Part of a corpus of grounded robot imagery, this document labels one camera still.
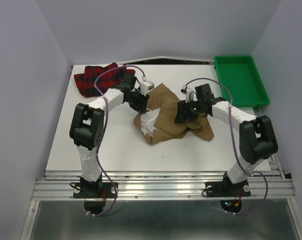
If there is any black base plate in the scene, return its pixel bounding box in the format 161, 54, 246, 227
69, 182, 118, 199
201, 181, 251, 198

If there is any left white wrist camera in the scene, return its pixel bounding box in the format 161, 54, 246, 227
140, 80, 155, 96

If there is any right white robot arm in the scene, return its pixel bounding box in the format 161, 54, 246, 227
174, 83, 279, 195

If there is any green plastic bin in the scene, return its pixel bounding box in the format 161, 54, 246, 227
214, 55, 270, 108

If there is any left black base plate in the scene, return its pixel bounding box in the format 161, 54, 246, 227
69, 182, 118, 199

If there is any red plaid skirt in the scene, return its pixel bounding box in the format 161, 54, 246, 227
74, 62, 136, 98

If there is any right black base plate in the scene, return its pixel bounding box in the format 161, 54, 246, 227
201, 181, 251, 198

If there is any tan brown skirt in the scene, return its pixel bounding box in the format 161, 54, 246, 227
133, 83, 214, 145

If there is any aluminium rail frame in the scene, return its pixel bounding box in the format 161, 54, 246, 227
21, 104, 302, 240

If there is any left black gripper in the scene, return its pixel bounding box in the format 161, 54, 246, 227
126, 88, 150, 114

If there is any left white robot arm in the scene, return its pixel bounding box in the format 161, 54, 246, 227
69, 74, 155, 199

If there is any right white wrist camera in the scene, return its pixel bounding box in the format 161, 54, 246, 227
180, 85, 197, 103

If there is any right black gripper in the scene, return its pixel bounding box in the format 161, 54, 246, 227
173, 98, 204, 123

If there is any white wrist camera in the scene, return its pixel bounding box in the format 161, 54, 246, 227
180, 85, 197, 103
140, 80, 155, 96

